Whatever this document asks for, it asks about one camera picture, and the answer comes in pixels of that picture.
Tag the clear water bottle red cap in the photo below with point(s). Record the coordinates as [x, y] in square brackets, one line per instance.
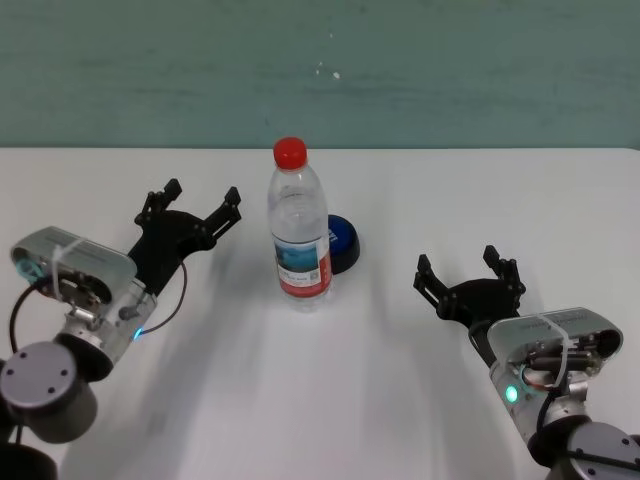
[299, 235]

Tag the white zip tie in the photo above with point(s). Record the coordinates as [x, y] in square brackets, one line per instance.
[57, 265]
[562, 345]

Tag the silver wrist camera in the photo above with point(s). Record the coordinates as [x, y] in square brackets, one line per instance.
[100, 257]
[585, 320]

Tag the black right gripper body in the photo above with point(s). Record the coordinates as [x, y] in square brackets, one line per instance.
[475, 300]

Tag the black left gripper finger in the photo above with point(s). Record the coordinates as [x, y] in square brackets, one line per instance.
[222, 220]
[152, 207]

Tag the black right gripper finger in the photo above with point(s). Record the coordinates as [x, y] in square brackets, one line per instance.
[430, 287]
[510, 277]

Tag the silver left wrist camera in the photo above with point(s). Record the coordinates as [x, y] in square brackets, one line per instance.
[100, 257]

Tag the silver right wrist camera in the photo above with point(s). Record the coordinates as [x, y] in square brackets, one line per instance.
[585, 320]

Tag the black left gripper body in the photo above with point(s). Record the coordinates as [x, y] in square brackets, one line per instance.
[165, 240]

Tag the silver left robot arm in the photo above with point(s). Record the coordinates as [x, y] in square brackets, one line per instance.
[40, 385]

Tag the blue push button black base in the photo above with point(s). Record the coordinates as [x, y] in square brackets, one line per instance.
[344, 242]

